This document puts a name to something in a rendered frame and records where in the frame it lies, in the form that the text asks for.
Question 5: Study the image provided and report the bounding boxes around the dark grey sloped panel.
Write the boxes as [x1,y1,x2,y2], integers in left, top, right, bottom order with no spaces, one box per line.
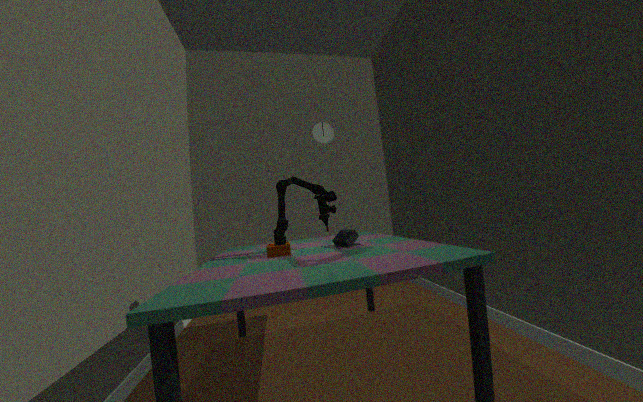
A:
[332,230,361,248]

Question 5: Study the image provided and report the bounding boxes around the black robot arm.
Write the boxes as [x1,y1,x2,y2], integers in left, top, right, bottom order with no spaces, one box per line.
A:
[273,176,337,246]

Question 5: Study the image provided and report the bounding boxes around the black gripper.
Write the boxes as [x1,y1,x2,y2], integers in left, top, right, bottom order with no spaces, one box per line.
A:
[318,203,330,226]

